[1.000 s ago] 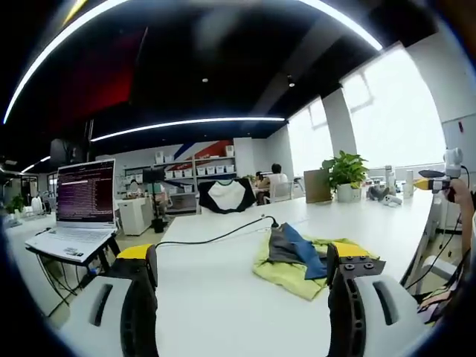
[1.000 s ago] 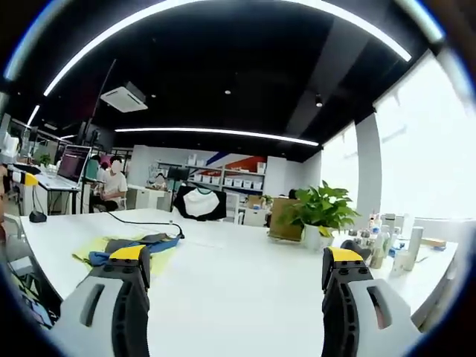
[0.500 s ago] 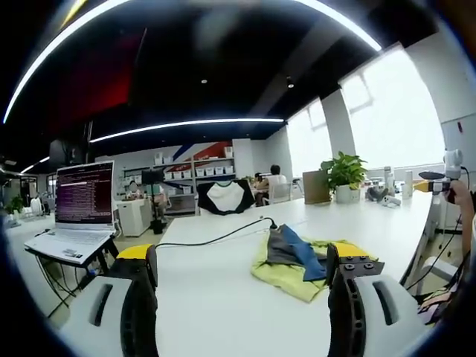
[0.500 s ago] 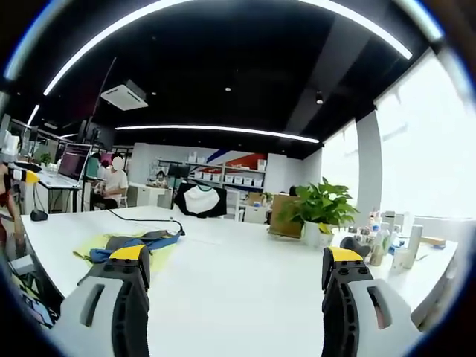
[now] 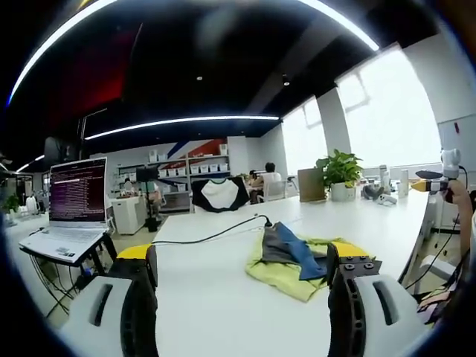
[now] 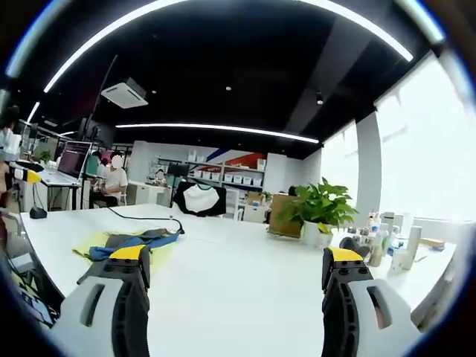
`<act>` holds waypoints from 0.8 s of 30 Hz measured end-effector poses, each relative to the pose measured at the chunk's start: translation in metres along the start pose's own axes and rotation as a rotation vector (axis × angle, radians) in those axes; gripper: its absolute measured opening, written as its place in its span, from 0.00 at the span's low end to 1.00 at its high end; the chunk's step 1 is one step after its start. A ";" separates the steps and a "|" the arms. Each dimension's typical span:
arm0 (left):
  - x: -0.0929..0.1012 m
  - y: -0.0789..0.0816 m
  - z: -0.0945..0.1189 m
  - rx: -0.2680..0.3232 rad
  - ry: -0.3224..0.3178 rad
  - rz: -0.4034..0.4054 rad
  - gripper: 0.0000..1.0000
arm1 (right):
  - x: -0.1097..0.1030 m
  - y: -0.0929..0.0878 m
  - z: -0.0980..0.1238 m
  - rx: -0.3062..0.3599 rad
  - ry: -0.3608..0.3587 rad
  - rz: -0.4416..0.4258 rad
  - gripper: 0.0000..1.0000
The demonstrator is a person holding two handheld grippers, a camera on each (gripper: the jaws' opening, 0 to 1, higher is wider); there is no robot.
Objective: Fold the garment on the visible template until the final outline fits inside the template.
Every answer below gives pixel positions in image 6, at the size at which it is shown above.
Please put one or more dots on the green potted plant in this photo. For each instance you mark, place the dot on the green potted plant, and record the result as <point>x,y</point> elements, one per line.
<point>320,204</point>

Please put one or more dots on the black and white shirt on chair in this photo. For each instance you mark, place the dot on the black and white shirt on chair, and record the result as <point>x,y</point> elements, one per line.
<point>201,200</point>

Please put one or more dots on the white cylindrical bottle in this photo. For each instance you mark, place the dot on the white cylindrical bottle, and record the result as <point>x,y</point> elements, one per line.
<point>413,241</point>

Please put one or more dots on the black desk lamp base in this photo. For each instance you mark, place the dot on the black desk lamp base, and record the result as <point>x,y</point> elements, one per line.
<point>38,212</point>

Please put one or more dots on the group of bottles and cups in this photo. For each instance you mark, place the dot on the group of bottles and cups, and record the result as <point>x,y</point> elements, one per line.
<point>379,238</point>

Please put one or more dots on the shelf with white boxes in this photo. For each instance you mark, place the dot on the shelf with white boxes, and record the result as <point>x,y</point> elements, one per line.
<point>227,173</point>

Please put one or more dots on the white desk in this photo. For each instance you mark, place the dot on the white desk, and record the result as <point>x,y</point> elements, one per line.
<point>59,186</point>

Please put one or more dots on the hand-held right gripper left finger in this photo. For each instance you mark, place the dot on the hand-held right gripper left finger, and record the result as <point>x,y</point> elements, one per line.
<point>126,308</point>

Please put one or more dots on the brown cardboard box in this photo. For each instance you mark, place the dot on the brown cardboard box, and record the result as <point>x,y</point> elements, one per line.
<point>284,213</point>

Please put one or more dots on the blue and grey garment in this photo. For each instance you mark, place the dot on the blue and grey garment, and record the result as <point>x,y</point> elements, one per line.
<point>137,240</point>

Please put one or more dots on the white cup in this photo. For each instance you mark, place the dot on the white cup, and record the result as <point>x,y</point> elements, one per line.
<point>398,259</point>

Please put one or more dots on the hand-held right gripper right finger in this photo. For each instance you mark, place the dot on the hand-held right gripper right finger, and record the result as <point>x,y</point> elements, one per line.
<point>349,308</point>

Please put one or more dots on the white plant pot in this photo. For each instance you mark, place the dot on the white plant pot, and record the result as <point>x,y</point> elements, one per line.
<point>315,233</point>

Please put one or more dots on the ceiling air conditioner unit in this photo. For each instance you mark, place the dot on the ceiling air conditioner unit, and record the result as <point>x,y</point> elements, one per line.
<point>125,93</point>

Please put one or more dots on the laptop on stand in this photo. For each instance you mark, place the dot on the laptop on stand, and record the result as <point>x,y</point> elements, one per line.
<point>74,160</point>

